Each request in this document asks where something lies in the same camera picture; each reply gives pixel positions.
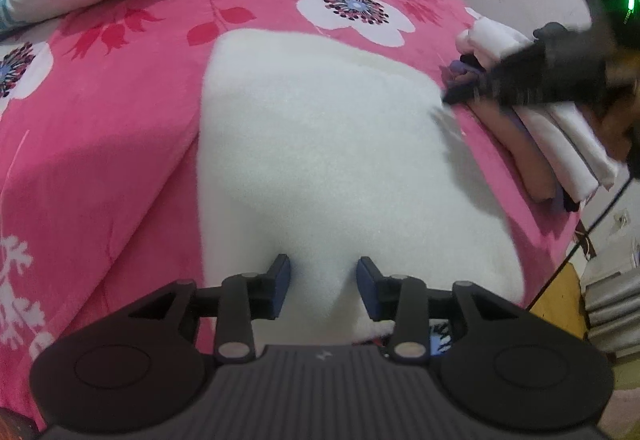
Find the white fleece yellow garment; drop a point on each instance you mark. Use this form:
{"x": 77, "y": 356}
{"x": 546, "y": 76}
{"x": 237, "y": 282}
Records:
{"x": 326, "y": 153}

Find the pink floral bed sheet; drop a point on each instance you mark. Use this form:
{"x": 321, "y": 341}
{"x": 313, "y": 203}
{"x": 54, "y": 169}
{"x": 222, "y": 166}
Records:
{"x": 99, "y": 132}

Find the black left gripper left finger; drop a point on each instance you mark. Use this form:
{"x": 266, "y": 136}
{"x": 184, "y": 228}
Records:
{"x": 237, "y": 303}

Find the person's right hand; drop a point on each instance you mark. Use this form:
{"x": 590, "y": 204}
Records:
{"x": 620, "y": 132}

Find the white folded clothes stack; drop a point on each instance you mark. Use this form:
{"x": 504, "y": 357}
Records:
{"x": 557, "y": 155}

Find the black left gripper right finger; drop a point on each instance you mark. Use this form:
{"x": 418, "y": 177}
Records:
{"x": 421, "y": 316}

